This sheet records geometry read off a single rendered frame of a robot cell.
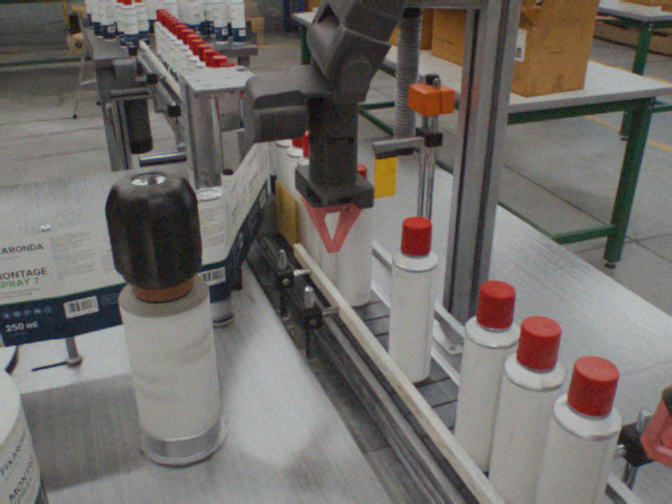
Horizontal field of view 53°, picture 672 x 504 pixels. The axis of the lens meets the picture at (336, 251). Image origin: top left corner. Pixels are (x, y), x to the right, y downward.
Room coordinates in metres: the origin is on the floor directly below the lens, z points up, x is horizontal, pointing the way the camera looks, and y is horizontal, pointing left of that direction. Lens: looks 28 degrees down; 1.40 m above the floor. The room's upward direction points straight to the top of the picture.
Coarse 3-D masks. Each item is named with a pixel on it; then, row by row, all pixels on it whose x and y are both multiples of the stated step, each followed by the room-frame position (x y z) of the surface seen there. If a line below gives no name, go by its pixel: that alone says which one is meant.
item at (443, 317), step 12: (372, 240) 0.87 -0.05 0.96; (372, 252) 0.85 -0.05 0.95; (384, 252) 0.83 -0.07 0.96; (384, 264) 0.81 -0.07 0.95; (444, 312) 0.68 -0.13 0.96; (444, 324) 0.66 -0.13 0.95; (456, 324) 0.65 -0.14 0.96; (456, 336) 0.64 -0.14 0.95; (612, 480) 0.42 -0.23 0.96; (612, 492) 0.41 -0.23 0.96; (624, 492) 0.40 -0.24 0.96
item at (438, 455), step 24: (360, 312) 0.81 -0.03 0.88; (384, 312) 0.81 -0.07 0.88; (384, 336) 0.75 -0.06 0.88; (432, 360) 0.70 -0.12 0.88; (384, 384) 0.65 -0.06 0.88; (432, 384) 0.65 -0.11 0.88; (456, 384) 0.65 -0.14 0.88; (408, 408) 0.60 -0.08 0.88; (432, 408) 0.60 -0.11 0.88; (456, 480) 0.50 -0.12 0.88
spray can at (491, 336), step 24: (480, 288) 0.53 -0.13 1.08; (504, 288) 0.53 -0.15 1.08; (480, 312) 0.52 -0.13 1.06; (504, 312) 0.51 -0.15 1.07; (480, 336) 0.51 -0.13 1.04; (504, 336) 0.51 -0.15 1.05; (480, 360) 0.51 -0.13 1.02; (504, 360) 0.50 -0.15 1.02; (480, 384) 0.51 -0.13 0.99; (456, 408) 0.53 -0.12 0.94; (480, 408) 0.50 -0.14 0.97; (456, 432) 0.52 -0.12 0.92; (480, 432) 0.50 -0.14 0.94; (480, 456) 0.50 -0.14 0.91
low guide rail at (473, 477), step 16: (304, 256) 0.91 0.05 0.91; (320, 272) 0.86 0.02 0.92; (320, 288) 0.84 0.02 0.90; (336, 304) 0.78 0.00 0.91; (352, 320) 0.73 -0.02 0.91; (368, 336) 0.70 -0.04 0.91; (368, 352) 0.69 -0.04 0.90; (384, 352) 0.66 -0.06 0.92; (384, 368) 0.64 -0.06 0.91; (400, 384) 0.61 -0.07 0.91; (416, 400) 0.58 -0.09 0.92; (416, 416) 0.57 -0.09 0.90; (432, 416) 0.55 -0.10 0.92; (432, 432) 0.54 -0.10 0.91; (448, 432) 0.53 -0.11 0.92; (448, 448) 0.51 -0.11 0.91; (464, 464) 0.48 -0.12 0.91; (464, 480) 0.48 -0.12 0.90; (480, 480) 0.46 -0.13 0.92; (480, 496) 0.45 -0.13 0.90; (496, 496) 0.44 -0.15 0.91
